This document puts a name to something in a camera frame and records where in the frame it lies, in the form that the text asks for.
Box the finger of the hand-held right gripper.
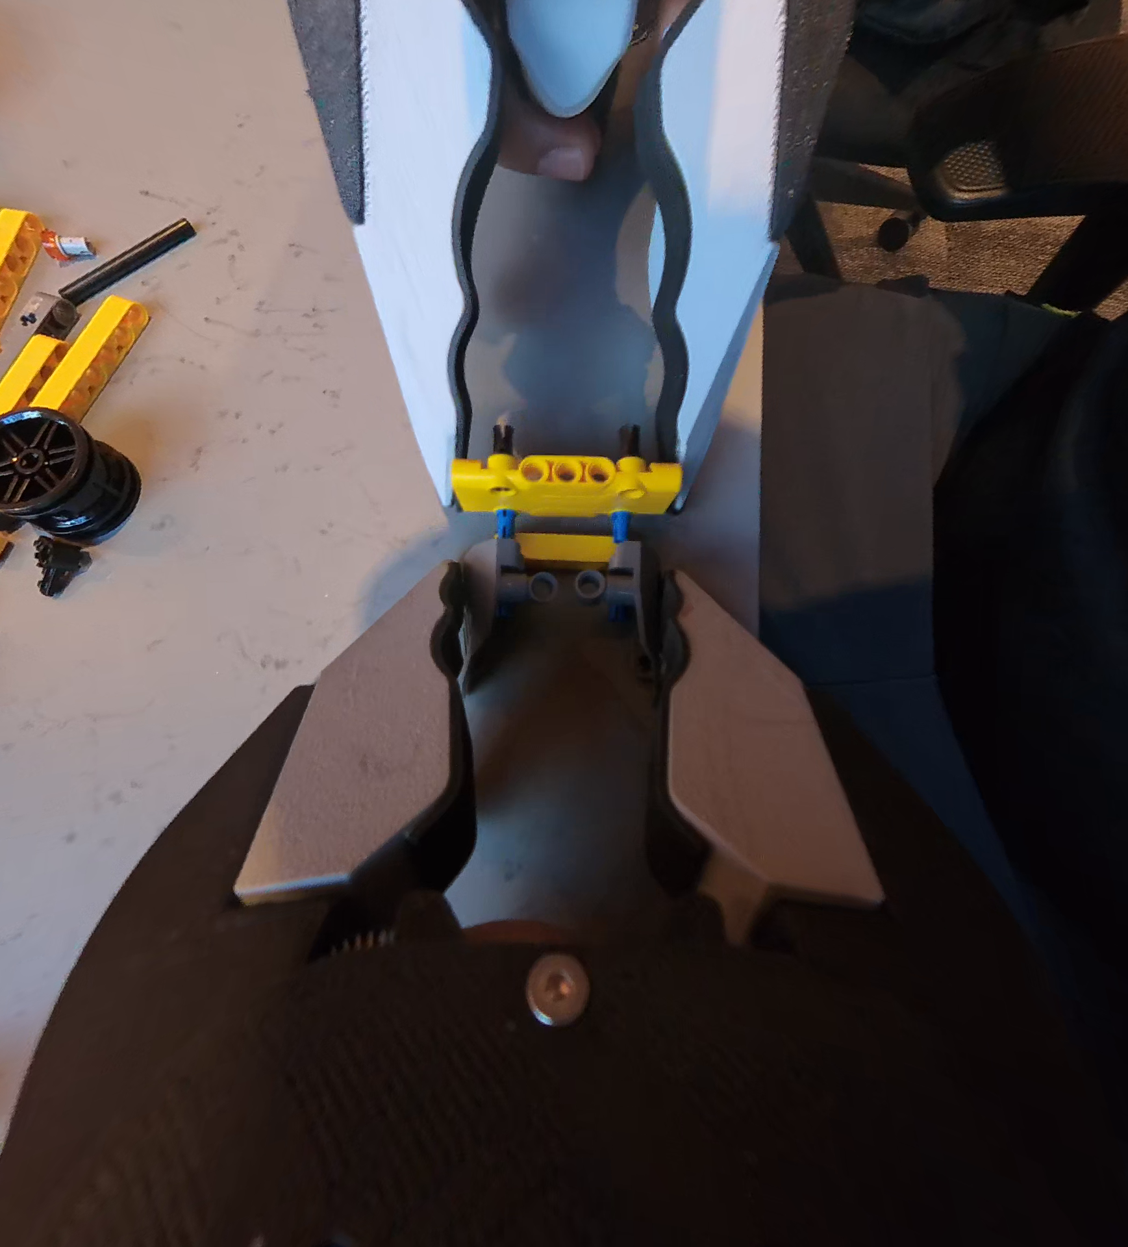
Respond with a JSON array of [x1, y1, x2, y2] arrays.
[[633, 0, 785, 515], [356, 0, 525, 509]]

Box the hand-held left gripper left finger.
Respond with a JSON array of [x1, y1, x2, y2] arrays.
[[232, 561, 479, 903]]

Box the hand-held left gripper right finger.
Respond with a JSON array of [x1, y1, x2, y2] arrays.
[[655, 570, 886, 945]]

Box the yellow frame brick with pins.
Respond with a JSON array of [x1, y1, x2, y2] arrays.
[[450, 423, 682, 519]]

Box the grey desk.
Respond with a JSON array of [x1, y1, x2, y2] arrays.
[[0, 0, 768, 1238]]

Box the person's right hand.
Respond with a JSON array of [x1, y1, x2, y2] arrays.
[[499, 92, 613, 183]]

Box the short black axle rod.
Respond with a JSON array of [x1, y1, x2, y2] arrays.
[[58, 220, 197, 306]]

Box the person's grey trousers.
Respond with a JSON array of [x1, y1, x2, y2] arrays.
[[761, 275, 1041, 879]]

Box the black office chair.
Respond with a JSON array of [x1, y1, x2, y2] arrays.
[[796, 0, 1128, 317]]

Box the black pin connector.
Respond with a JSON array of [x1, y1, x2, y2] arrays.
[[32, 535, 93, 597]]

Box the black toy wheel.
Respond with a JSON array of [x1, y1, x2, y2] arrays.
[[0, 407, 142, 544]]

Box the short yellow beam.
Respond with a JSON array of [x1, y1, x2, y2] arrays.
[[0, 335, 67, 440]]

